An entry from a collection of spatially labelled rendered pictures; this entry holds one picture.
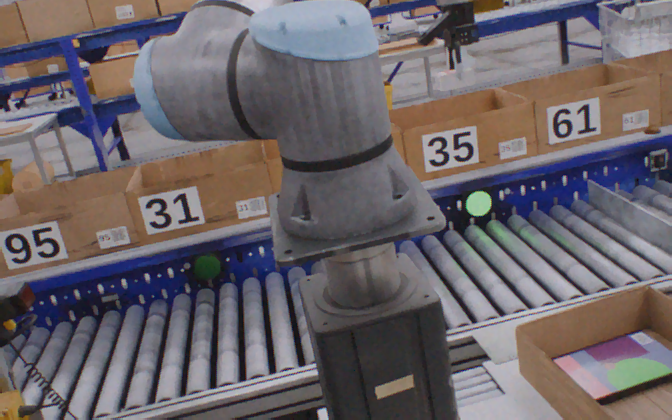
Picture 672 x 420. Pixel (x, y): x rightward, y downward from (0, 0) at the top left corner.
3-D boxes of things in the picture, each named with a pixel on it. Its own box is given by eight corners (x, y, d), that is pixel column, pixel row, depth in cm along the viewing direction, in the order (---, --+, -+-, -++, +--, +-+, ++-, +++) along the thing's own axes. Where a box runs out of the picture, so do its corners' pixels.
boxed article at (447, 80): (475, 84, 190) (473, 68, 188) (442, 91, 189) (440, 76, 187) (469, 81, 195) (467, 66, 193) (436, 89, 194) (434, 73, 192)
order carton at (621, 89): (538, 157, 194) (533, 101, 188) (500, 136, 221) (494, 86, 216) (662, 129, 197) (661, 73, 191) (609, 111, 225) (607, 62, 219)
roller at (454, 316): (456, 348, 142) (453, 328, 140) (398, 255, 191) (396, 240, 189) (478, 343, 142) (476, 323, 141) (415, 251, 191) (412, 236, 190)
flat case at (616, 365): (693, 373, 111) (693, 365, 110) (594, 407, 107) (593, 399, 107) (639, 334, 123) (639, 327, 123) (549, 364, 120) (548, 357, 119)
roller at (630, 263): (652, 298, 146) (652, 279, 144) (546, 220, 195) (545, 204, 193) (673, 293, 146) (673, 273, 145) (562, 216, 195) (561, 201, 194)
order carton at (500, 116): (410, 187, 190) (401, 131, 185) (387, 161, 218) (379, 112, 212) (539, 157, 194) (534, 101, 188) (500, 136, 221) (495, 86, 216)
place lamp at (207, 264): (197, 282, 181) (191, 260, 179) (198, 280, 182) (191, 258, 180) (222, 277, 181) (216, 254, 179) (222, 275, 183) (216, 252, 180)
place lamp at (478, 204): (469, 218, 188) (466, 196, 185) (468, 217, 189) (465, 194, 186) (493, 213, 188) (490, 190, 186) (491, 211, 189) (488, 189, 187)
